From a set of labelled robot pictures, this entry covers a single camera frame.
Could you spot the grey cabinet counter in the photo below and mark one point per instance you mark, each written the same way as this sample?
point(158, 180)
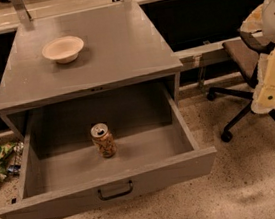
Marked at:
point(122, 47)

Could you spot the green chip bag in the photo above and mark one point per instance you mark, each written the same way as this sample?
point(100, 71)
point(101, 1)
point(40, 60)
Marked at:
point(6, 150)

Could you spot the grey open top drawer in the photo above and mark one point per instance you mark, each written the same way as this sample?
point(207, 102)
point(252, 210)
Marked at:
point(62, 169)

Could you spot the black office chair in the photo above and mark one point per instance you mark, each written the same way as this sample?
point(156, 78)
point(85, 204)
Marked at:
point(245, 52)

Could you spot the black drawer handle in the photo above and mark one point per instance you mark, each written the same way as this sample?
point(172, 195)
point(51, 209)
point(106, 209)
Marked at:
point(115, 191)

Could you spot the blue silver snack wrapper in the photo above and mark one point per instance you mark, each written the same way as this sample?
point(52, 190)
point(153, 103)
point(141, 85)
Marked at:
point(16, 156)

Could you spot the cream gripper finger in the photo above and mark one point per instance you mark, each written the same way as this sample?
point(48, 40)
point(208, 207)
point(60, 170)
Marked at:
point(253, 22)
point(264, 93)

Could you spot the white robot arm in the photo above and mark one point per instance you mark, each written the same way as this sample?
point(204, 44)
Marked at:
point(263, 19)

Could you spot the white paper bowl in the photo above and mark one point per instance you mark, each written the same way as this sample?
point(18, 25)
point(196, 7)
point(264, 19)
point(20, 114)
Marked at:
point(63, 50)

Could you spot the orange soda can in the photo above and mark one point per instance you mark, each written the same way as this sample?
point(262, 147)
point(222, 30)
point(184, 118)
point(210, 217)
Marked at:
point(103, 139)

